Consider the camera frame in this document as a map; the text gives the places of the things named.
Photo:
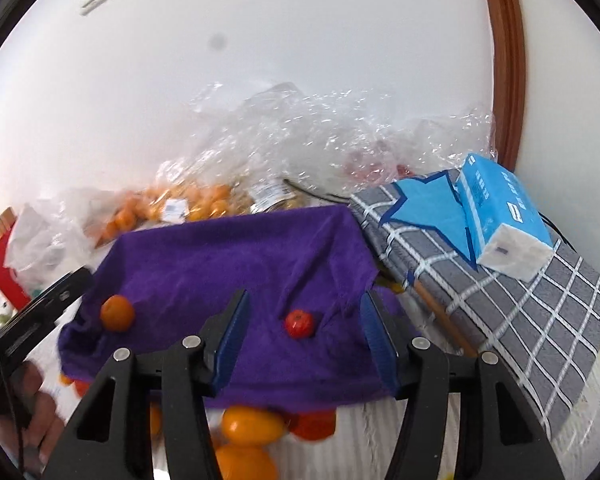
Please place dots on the small orange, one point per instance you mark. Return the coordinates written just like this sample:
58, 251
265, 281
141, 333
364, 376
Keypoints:
117, 314

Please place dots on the clear bag left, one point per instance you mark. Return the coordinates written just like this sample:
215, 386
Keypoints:
56, 235

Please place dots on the grey checked folded cloth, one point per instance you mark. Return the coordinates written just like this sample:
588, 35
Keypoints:
547, 330

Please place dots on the clear bag of oranges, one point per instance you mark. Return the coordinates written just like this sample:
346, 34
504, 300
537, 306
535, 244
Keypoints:
183, 192

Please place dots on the small red tomato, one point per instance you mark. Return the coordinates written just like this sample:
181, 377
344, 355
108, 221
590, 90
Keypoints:
299, 324

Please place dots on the left hand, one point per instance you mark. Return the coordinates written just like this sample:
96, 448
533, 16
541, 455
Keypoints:
41, 434

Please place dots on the large orange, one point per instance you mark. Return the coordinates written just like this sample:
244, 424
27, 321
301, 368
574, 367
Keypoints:
245, 463

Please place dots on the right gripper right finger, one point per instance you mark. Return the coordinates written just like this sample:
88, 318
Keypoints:
499, 436

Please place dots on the blue tissue pack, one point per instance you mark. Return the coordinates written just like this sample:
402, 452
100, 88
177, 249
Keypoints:
506, 231

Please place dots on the crumpled clear plastic bag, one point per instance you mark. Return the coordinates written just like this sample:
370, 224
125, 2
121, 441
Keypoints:
339, 142

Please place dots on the brown wooden door frame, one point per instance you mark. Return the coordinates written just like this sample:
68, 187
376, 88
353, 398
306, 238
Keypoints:
509, 78

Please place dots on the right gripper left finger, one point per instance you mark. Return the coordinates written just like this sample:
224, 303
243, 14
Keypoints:
108, 435

